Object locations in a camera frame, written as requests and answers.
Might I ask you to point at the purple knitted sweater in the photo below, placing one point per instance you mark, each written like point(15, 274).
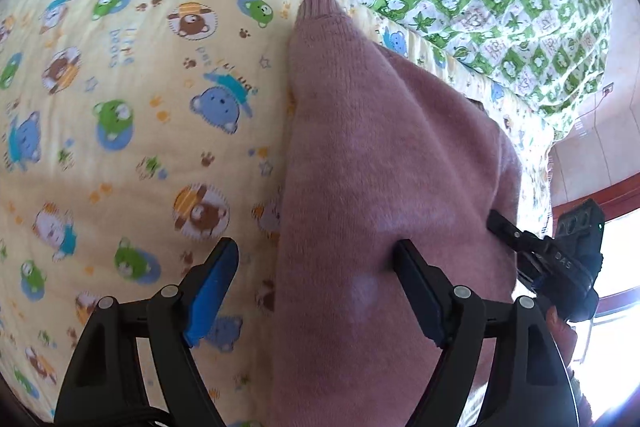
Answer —
point(390, 187)

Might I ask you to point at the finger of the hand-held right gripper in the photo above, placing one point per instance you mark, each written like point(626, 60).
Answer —
point(510, 229)

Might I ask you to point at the person's right hand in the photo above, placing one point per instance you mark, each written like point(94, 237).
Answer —
point(561, 329)

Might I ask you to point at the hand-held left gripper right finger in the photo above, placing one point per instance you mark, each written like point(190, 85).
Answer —
point(425, 302)

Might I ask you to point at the yellow bear print blanket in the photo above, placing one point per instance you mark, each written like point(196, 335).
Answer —
point(125, 147)

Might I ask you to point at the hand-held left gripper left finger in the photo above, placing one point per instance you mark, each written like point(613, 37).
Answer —
point(215, 287)

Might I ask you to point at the red wooden window frame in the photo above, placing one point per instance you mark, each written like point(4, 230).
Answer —
point(620, 189)

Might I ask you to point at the white wall socket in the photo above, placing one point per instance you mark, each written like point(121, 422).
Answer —
point(608, 89)

